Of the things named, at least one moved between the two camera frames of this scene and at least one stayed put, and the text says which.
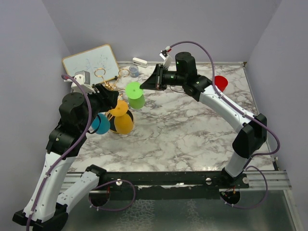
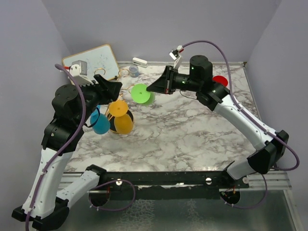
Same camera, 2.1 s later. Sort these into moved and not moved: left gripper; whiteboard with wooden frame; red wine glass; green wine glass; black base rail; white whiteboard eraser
Moved: green wine glass; left gripper
Not moved: whiteboard with wooden frame; white whiteboard eraser; red wine glass; black base rail
